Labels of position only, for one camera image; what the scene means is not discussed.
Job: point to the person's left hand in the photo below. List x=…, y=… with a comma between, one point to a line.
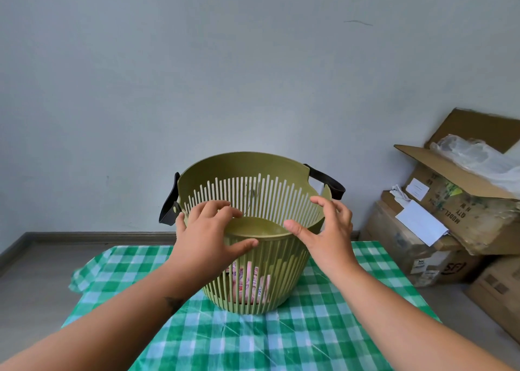
x=201, y=247

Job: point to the person's right hand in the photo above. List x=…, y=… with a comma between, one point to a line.
x=333, y=244

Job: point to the person's left little finger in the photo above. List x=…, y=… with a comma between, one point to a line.
x=180, y=223

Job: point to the person's left thumb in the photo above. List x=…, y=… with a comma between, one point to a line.
x=243, y=248

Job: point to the person's left middle finger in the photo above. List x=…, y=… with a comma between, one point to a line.
x=216, y=207

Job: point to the person's right thumb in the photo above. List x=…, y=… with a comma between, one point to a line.
x=297, y=230

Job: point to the green slotted plastic basket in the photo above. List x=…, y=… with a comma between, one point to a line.
x=260, y=171

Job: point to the person's right forearm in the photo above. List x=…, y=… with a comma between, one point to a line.
x=402, y=334

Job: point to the person's left forearm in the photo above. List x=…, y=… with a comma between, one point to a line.
x=109, y=326

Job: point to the pink printed cloth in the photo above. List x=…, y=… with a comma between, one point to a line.
x=248, y=285

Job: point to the green white checked tablecloth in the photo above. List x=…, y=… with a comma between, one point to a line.
x=308, y=334

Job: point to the crumpled white paper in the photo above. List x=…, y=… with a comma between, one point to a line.
x=400, y=196

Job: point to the taped cardboard box with labels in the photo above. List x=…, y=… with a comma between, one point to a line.
x=406, y=253

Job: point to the white paper sheet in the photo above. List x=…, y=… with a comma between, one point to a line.
x=422, y=222

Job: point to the open cardboard box with flaps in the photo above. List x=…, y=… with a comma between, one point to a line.
x=467, y=216

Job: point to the clear plastic bag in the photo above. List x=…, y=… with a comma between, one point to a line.
x=479, y=159

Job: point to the small plain cardboard box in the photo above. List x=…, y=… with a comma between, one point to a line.
x=499, y=293

